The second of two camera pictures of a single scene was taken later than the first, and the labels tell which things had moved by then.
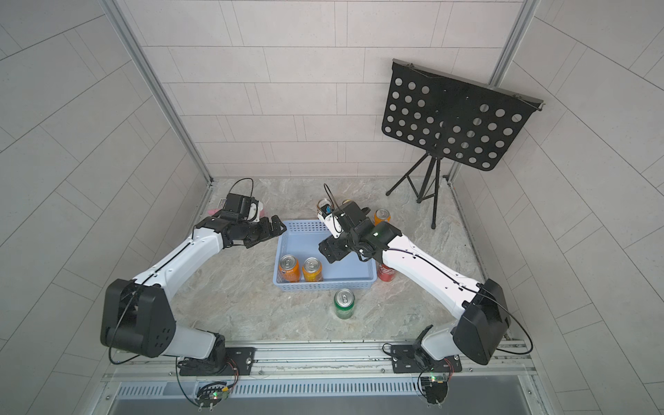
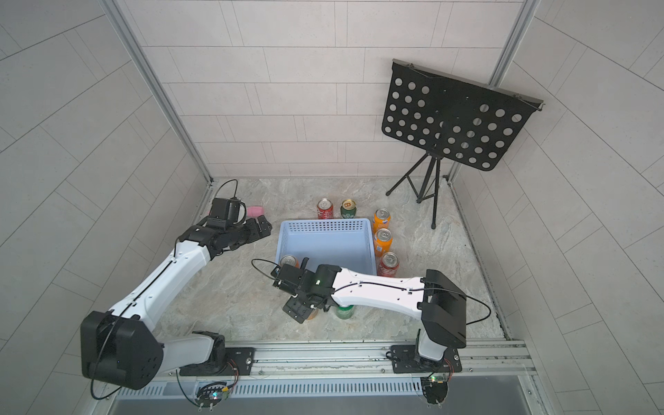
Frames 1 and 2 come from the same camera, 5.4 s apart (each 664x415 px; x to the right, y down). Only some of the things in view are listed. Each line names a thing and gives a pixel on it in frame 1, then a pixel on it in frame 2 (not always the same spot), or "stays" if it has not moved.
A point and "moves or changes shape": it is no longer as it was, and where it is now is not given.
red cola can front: x=386 y=273 stays
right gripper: x=328 y=250 to x=294 y=309
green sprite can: x=344 y=301 stays
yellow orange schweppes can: x=312 y=270 moves or changes shape
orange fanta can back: x=381 y=214 stays
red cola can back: x=322 y=202 stays
